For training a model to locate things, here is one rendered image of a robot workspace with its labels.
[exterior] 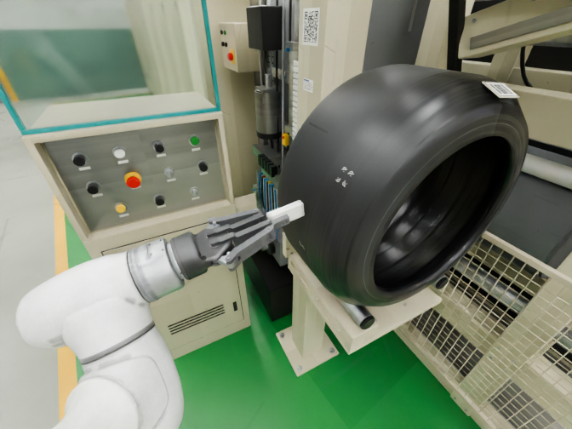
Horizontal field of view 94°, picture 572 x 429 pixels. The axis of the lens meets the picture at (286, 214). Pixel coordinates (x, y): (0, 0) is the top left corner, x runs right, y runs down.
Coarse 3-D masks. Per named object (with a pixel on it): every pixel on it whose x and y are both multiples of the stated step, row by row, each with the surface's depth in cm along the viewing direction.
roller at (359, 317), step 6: (348, 306) 71; (354, 306) 70; (360, 306) 69; (348, 312) 71; (354, 312) 69; (360, 312) 68; (366, 312) 68; (354, 318) 69; (360, 318) 67; (366, 318) 67; (372, 318) 67; (360, 324) 67; (366, 324) 67; (372, 324) 69
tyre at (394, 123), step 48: (336, 96) 53; (384, 96) 46; (432, 96) 42; (480, 96) 43; (336, 144) 47; (384, 144) 41; (432, 144) 41; (480, 144) 69; (288, 192) 57; (336, 192) 45; (384, 192) 42; (432, 192) 85; (480, 192) 74; (336, 240) 47; (384, 240) 90; (432, 240) 82; (336, 288) 56; (384, 288) 64
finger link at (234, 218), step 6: (246, 210) 50; (252, 210) 50; (258, 210) 50; (222, 216) 50; (228, 216) 50; (234, 216) 50; (240, 216) 50; (246, 216) 50; (210, 222) 49; (216, 222) 49; (222, 222) 49; (228, 222) 50; (234, 222) 50
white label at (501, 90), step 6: (486, 84) 43; (492, 84) 44; (498, 84) 45; (504, 84) 46; (492, 90) 43; (498, 90) 43; (504, 90) 44; (510, 90) 45; (498, 96) 42; (504, 96) 42; (510, 96) 43; (516, 96) 44
